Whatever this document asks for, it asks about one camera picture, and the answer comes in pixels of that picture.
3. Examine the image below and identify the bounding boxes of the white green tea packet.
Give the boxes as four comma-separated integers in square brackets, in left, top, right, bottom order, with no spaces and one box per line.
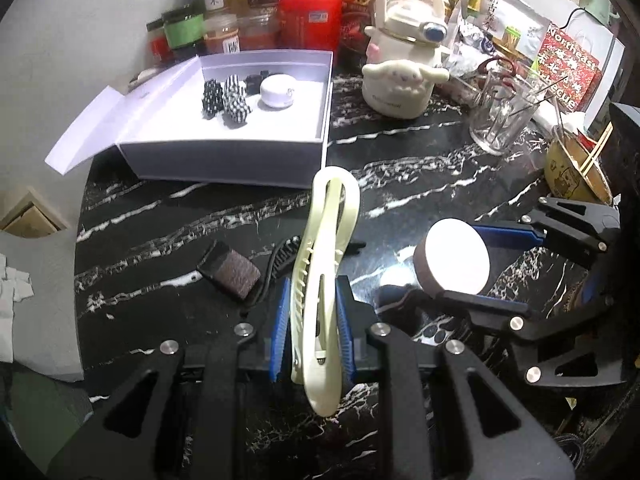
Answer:
[512,5,551,58]
[481,0,522,41]

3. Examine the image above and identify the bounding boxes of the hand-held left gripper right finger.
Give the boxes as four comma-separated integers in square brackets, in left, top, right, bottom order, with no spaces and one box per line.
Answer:
[335,275,576,480]

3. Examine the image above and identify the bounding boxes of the green jar black lid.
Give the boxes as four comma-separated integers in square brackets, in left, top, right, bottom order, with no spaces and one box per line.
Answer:
[161,7,208,53]

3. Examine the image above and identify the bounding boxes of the silver foil packet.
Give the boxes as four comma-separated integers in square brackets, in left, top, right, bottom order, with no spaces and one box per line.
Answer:
[445,7,496,78]

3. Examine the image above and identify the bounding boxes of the white paper bag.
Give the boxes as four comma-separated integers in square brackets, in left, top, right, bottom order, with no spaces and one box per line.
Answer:
[510,0,626,131]

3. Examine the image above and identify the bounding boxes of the white flat case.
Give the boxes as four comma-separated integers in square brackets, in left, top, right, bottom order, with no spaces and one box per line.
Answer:
[127,66,158,86]

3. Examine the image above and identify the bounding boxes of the black polka dot hair clip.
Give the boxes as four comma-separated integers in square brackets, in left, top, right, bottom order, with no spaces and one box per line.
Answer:
[200,79,223,118]

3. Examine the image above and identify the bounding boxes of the black comb hair clip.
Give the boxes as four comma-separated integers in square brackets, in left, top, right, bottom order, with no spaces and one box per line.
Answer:
[250,237,303,306]

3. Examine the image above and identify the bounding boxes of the white round case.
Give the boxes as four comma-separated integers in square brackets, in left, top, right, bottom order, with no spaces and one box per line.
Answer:
[260,74,297,109]

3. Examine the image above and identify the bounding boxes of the clear glass cup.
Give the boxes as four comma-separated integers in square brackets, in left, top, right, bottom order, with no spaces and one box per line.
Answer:
[468,57,543,157]

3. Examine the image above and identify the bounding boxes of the cream long hair clip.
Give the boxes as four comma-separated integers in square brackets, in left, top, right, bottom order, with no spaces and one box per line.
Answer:
[290,165,362,417]

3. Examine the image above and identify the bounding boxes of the white cartoon kettle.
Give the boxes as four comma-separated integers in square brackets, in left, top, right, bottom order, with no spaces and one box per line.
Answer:
[361,0,449,120]

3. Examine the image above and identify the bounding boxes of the brown rectangular hair clip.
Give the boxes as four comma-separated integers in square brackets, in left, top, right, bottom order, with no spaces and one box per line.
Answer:
[196,241,262,302]

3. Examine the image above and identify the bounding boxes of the round white brown compact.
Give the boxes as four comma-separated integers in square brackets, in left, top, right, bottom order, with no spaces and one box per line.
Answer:
[412,217,492,297]

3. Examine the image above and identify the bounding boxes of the white gift box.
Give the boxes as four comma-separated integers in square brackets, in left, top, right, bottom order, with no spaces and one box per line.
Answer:
[44,50,335,190]

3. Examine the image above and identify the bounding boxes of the black white checkered hair clip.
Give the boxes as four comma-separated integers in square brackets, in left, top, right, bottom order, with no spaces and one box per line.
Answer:
[221,75,249,128]

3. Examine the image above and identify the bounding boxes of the yellow printed bowl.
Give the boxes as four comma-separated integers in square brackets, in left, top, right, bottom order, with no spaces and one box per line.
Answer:
[544,127,615,206]

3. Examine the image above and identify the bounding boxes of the wooden box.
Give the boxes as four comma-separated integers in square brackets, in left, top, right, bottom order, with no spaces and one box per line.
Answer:
[0,187,71,238]

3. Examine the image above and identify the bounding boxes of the red white snack packet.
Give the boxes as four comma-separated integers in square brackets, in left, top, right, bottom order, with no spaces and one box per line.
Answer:
[342,10,373,56]

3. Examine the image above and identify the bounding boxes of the white crumpled cloth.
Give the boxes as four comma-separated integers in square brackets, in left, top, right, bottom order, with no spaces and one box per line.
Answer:
[0,252,33,361]

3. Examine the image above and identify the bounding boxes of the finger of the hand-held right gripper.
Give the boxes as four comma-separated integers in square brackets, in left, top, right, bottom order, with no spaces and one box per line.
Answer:
[379,284,607,387]
[472,196,623,273]

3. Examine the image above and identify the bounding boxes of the red tea canister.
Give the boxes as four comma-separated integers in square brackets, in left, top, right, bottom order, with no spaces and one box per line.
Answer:
[278,0,343,53]

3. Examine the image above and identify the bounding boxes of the wooden chopstick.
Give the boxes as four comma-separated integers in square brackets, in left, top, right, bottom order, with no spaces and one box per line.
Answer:
[579,122,613,171]
[582,130,615,181]

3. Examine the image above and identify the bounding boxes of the clear jar orange label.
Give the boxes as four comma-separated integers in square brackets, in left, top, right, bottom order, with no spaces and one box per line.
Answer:
[239,12,281,52]

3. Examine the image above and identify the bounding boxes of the small clear jar orange contents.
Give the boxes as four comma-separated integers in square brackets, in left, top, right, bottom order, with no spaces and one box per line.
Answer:
[204,14,242,56]

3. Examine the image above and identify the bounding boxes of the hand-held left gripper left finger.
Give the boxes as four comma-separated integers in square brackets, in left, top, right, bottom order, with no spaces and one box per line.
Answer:
[47,275,293,480]

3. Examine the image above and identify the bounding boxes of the red label jar black lid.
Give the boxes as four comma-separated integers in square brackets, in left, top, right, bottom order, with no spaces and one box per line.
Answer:
[146,19,173,63]

